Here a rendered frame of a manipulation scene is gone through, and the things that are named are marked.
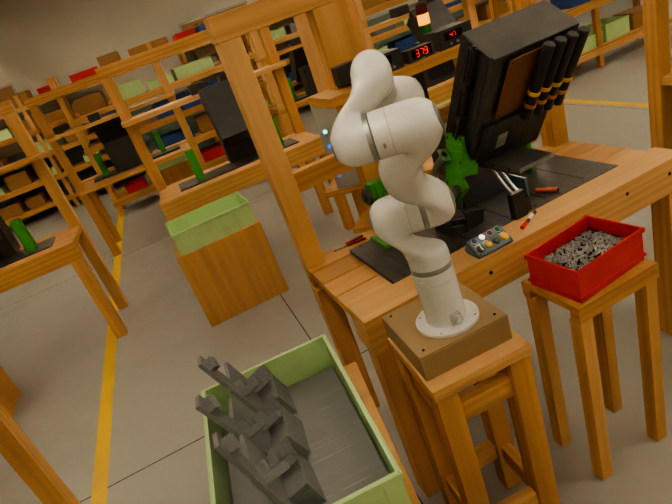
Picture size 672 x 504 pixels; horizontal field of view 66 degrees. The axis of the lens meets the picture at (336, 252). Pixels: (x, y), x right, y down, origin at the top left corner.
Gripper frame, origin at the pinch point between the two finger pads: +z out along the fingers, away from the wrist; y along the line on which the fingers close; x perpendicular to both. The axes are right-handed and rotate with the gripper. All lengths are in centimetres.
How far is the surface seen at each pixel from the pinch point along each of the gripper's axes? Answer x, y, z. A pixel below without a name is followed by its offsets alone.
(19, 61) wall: -234, -1032, -142
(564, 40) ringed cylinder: 66, -2, -22
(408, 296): -7.2, -6.3, 40.0
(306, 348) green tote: -47, 0, 36
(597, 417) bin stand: 34, 28, 97
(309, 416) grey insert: -56, 18, 46
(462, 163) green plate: 37.3, -28.9, 12.4
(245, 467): -73, 50, 23
